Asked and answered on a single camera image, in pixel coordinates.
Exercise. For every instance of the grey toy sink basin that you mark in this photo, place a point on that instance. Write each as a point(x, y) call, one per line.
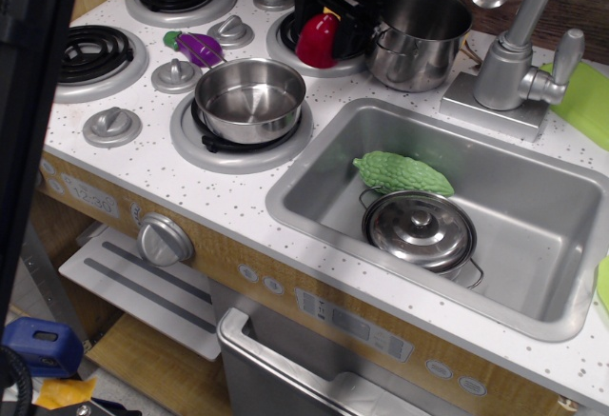
point(541, 223)

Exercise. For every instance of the green toy bitter gourd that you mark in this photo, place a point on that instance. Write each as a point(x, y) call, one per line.
point(389, 172)

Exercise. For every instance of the yellow toy corn cob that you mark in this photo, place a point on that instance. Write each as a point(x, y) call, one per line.
point(327, 10)

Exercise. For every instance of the blue clamp tool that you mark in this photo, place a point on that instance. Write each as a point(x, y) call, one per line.
point(50, 349)

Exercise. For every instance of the red toy sweet potato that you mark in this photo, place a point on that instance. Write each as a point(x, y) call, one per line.
point(315, 45)

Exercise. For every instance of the large silver oven dial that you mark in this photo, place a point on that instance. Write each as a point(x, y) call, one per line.
point(161, 242)

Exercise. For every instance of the white oven shelf panel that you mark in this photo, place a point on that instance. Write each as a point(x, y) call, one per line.
point(173, 300)

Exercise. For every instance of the silver stove knob front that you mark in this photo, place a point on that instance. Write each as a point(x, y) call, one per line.
point(112, 128)

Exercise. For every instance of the black camera-side pole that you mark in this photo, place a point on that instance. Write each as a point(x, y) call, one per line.
point(33, 40)

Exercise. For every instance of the silver toy faucet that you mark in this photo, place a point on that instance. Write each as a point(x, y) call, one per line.
point(510, 95)

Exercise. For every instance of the tall steel pot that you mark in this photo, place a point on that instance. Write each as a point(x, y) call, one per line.
point(416, 42)

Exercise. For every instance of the small lidded steel pot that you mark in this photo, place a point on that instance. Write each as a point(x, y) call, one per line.
point(424, 229)

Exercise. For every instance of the green object at right edge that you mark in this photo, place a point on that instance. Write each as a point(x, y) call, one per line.
point(601, 297)

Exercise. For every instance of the silver stove knob upper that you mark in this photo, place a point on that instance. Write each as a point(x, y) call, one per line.
point(232, 33)

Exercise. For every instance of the small steel pan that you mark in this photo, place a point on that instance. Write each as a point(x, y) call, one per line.
point(250, 101)

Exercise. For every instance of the front left coil burner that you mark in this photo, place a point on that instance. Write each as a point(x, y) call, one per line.
point(98, 62)

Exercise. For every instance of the front right coil burner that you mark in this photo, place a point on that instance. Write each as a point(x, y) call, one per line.
point(187, 139)

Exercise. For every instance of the silver stove knob middle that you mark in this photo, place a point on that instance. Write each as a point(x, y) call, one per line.
point(176, 77)

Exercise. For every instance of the green cutting board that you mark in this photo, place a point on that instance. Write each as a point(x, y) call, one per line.
point(584, 107)

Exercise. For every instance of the back right coil burner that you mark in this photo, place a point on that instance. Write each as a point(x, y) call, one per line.
point(279, 51)

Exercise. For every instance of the purple toy eggplant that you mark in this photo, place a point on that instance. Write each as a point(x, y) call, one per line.
point(199, 49)

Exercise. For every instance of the grey dishwasher door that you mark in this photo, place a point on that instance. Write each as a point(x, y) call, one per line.
point(275, 366)

